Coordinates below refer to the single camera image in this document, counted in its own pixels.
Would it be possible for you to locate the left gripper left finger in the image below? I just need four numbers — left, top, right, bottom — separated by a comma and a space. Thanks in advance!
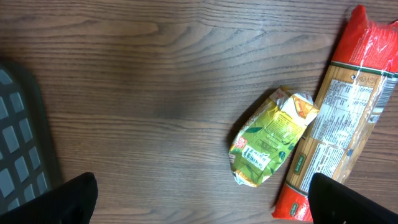
1, 172, 98, 224

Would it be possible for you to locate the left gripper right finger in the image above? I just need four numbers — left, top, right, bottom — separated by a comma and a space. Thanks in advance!
308, 173, 397, 224

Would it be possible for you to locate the green tea packet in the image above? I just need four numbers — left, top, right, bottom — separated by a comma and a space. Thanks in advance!
229, 86, 319, 187

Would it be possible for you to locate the orange spaghetti package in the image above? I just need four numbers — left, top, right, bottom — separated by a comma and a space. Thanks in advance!
272, 5, 397, 222

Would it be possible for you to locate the grey plastic shopping basket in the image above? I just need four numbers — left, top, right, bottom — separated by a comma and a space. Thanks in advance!
1, 61, 63, 213

